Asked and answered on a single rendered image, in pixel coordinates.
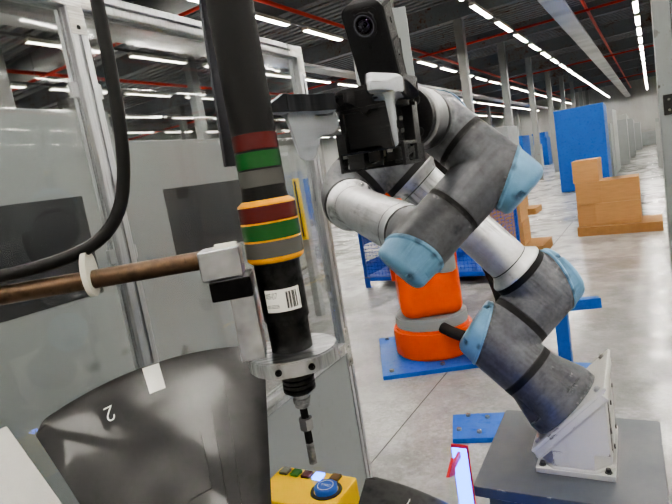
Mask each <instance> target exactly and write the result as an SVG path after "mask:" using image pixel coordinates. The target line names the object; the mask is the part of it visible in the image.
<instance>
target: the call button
mask: <svg viewBox="0 0 672 504"><path fill-rule="evenodd" d="M336 482H337V481H334V480H332V479H321V481H319V482H317V483H316V485H315V486H314V492H315V495H316V496H318V497H328V496H331V495H333V494H335V493H336V492H337V490H338V487H337V483H336Z"/></svg>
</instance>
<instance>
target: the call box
mask: <svg viewBox="0 0 672 504"><path fill-rule="evenodd" d="M282 468H283V467H282ZM282 468H281V469H282ZM281 469H280V470H281ZM280 470H279V471H280ZM279 471H278V472H277V473H276V474H275V475H274V476H273V477H272V478H271V479H270V481H271V502H272V504H358V503H359V500H360V497H359V491H358V485H357V479H356V478H354V477H348V476H342V478H341V479H340V480H339V481H338V482H336V483H337V487H338V490H337V492H336V493H335V494H333V495H331V496H328V497H318V496H316V495H315V492H314V486H315V485H316V483H317V482H319V481H317V480H312V476H313V475H314V474H315V473H316V471H313V473H314V474H313V475H312V476H311V477H310V478H309V479H305V478H301V476H300V475H301V474H302V473H303V472H304V471H305V470H303V469H302V471H303V472H302V473H301V474H300V475H299V476H298V477H293V476H290V473H289V474H288V475H281V474H279Z"/></svg>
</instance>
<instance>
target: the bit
mask: <svg viewBox="0 0 672 504"><path fill-rule="evenodd" d="M300 414H301V417H300V418H299V424H300V429H301V431H303V432H304V435H305V441H306V447H307V452H308V458H309V463H310V465H314V464H316V463H317V459H316V453H315V448H314V442H313V437H312V432H311V430H312V429H313V428H314V425H313V420H312V416H311V415H308V409H307V408H306V409H300Z"/></svg>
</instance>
